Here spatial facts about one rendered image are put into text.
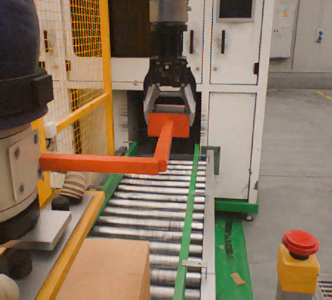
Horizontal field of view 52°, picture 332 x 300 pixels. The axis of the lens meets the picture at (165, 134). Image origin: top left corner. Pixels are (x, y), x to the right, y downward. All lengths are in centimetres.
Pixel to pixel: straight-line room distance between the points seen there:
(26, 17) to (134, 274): 55
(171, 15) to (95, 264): 55
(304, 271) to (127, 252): 38
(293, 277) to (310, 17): 875
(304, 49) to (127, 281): 882
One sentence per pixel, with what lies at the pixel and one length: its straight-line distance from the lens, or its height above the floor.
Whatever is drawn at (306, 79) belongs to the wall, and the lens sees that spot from 929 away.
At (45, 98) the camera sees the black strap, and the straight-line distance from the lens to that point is 46.
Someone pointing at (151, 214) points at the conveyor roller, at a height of 54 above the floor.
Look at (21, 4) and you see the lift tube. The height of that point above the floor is 147.
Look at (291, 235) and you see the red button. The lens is 77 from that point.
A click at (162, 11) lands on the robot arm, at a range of 66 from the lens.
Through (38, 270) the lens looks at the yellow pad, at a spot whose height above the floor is 115.
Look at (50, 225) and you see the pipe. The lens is 53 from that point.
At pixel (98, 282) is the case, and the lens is 77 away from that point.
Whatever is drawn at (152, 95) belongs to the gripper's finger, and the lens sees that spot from 71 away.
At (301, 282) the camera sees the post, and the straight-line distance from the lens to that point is 79.
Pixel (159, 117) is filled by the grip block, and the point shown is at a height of 127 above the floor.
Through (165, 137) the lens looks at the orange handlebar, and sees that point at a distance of 59.
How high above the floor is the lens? 144
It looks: 17 degrees down
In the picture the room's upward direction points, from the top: straight up
